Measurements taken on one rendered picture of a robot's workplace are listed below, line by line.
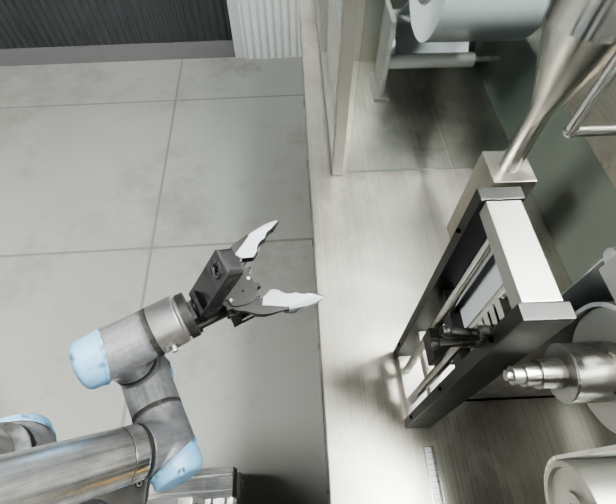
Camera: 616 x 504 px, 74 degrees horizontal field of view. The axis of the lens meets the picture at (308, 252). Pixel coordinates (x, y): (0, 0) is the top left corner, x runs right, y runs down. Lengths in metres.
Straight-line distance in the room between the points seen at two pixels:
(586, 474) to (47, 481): 0.62
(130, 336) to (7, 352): 1.72
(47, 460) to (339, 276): 0.69
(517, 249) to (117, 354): 0.51
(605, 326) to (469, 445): 0.46
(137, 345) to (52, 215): 2.08
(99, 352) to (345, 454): 0.50
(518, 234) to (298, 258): 1.70
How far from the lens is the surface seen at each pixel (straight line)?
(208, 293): 0.59
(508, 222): 0.48
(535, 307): 0.44
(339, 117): 1.08
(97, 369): 0.64
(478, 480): 0.95
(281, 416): 1.82
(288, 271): 2.07
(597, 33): 0.74
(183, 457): 0.66
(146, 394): 0.69
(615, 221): 1.08
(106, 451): 0.62
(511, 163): 0.93
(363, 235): 1.09
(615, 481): 0.67
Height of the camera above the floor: 1.79
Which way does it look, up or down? 57 degrees down
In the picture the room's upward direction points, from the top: straight up
